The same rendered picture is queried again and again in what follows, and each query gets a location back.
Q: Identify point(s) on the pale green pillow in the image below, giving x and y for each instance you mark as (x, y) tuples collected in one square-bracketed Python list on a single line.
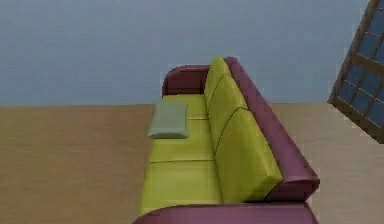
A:
[(169, 120)]

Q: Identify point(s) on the brown framed window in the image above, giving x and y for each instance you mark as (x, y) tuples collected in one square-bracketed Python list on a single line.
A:
[(365, 76)]

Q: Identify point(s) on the maroon sofa with green cushions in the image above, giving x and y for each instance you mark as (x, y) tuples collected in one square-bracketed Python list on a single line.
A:
[(233, 146)]

